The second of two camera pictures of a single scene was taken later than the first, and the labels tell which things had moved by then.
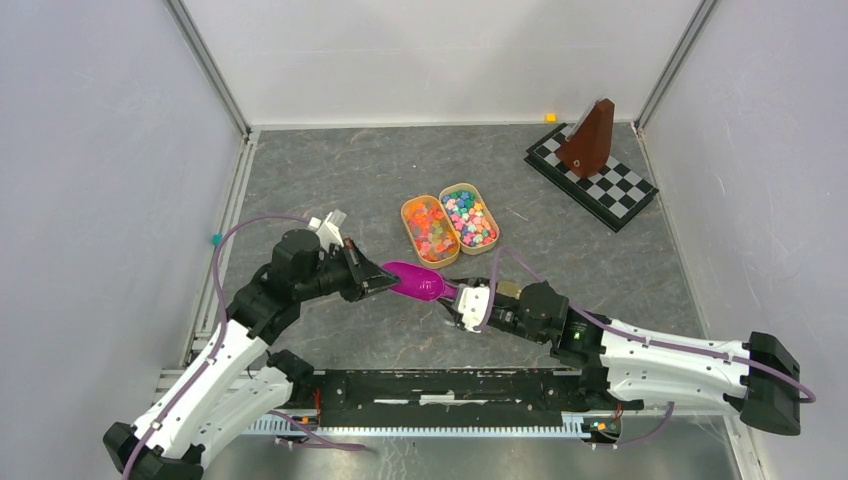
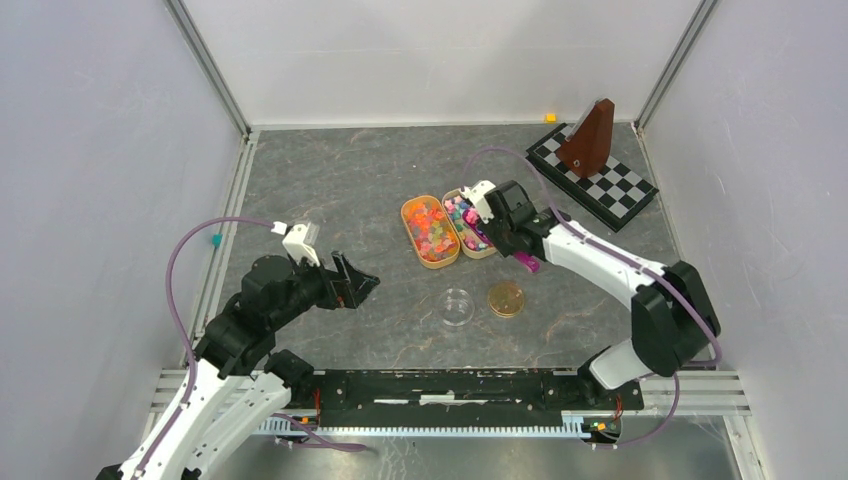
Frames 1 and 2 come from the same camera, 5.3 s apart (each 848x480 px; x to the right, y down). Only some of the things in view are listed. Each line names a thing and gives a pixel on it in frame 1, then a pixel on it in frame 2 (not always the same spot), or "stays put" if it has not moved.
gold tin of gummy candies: [433, 237] stays put
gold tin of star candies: [477, 228] stays put
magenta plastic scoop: [419, 282] -> [530, 262]
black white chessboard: [612, 197] stays put
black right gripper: [456, 316] -> [504, 248]
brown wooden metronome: [587, 145] stays put
